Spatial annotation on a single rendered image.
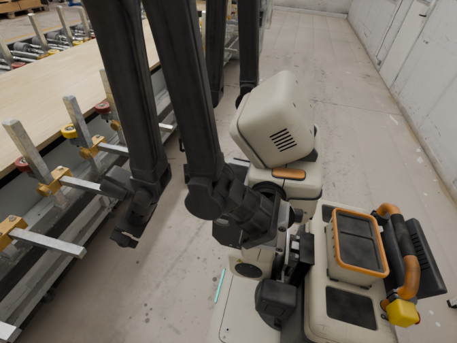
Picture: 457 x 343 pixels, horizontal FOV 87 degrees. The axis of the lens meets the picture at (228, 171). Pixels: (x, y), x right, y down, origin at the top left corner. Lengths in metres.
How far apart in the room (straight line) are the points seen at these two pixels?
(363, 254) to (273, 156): 0.51
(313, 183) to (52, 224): 1.06
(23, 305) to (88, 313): 0.32
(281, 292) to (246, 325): 0.48
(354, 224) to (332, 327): 0.34
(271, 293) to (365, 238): 0.37
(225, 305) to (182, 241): 0.66
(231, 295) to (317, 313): 0.62
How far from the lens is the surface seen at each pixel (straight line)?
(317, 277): 0.93
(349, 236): 0.94
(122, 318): 1.73
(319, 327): 0.88
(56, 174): 1.24
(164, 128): 1.39
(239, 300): 1.40
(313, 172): 0.58
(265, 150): 0.53
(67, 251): 1.01
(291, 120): 0.50
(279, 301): 0.92
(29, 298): 1.79
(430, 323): 2.13
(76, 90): 1.81
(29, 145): 1.11
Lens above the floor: 1.59
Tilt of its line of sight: 43 degrees down
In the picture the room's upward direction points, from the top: 5 degrees clockwise
